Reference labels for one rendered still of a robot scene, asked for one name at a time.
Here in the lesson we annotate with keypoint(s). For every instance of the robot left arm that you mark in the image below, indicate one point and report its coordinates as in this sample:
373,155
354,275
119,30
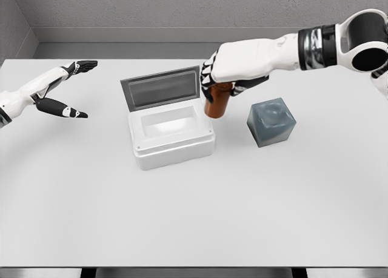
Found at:
7,103

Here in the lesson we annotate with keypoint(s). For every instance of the white box with grey lid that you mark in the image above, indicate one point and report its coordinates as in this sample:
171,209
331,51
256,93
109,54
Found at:
169,123

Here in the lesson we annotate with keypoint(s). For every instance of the grey translucent cube holder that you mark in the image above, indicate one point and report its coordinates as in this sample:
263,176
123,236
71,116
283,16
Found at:
270,122

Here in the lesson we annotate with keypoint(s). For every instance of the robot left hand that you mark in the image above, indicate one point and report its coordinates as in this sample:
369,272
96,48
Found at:
45,84

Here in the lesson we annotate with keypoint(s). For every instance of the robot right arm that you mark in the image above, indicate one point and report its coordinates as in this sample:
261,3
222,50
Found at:
336,45

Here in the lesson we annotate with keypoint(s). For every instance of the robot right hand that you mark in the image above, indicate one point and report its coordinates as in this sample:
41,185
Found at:
239,63

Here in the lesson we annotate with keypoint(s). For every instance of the brown cylindrical bottle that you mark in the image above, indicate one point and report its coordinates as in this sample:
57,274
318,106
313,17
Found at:
216,100

